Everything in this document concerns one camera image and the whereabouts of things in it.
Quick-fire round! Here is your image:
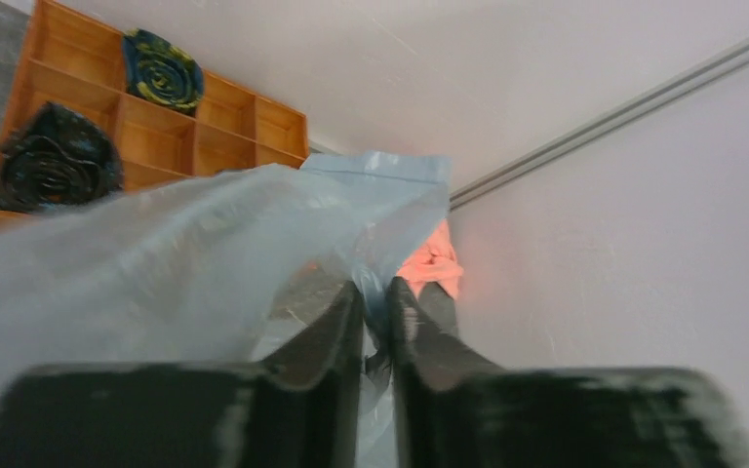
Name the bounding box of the right corner aluminium post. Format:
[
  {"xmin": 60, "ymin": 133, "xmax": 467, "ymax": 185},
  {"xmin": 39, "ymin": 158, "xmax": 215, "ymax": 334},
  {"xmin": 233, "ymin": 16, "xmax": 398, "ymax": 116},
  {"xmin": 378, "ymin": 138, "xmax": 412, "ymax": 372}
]
[{"xmin": 450, "ymin": 37, "xmax": 749, "ymax": 211}]

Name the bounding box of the wooden compartment tray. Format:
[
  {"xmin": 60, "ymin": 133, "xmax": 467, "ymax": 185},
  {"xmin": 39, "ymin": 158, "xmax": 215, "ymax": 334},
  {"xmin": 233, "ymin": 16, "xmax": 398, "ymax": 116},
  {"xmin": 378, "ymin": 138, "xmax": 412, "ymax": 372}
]
[{"xmin": 0, "ymin": 1, "xmax": 309, "ymax": 192}]

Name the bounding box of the rolled tie blue yellow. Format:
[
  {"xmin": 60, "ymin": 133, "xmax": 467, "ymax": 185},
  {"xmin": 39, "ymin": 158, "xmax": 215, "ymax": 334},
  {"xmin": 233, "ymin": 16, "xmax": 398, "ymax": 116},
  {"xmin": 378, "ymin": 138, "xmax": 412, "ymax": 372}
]
[{"xmin": 121, "ymin": 29, "xmax": 205, "ymax": 116}]

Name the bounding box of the pink cloth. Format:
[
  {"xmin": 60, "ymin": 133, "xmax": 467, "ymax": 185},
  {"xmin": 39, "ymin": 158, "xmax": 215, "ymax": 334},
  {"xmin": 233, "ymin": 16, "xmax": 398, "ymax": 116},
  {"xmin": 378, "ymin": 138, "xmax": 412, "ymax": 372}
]
[{"xmin": 396, "ymin": 219, "xmax": 464, "ymax": 299}]

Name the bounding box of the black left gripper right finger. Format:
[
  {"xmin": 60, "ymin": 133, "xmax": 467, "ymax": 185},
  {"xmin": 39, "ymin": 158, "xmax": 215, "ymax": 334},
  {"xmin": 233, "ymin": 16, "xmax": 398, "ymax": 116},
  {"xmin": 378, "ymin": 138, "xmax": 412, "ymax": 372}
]
[{"xmin": 387, "ymin": 278, "xmax": 749, "ymax": 467}]

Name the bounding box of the translucent blue trash bag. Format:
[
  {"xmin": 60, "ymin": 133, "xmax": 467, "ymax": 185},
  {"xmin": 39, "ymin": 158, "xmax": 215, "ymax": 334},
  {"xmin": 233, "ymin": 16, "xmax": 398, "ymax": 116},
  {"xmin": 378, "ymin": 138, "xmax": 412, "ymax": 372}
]
[{"xmin": 0, "ymin": 150, "xmax": 453, "ymax": 468}]

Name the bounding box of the rolled tie dark blue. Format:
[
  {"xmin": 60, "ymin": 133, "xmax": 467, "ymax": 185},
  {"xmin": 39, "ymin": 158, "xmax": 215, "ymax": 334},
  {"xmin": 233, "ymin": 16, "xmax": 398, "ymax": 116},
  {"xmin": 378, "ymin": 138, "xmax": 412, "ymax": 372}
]
[{"xmin": 0, "ymin": 101, "xmax": 124, "ymax": 214}]

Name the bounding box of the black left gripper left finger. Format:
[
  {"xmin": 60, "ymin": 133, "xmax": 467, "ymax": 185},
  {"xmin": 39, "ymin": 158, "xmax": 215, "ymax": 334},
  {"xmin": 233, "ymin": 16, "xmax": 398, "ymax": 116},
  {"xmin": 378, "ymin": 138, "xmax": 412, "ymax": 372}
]
[{"xmin": 0, "ymin": 283, "xmax": 365, "ymax": 467}]

